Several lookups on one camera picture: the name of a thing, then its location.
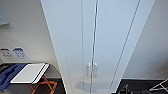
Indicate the orange folding stand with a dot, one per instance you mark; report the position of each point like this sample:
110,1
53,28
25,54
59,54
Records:
41,87

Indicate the white flat board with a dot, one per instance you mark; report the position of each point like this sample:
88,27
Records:
28,73

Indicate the white wardrobe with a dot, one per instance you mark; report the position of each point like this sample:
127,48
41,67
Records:
141,20

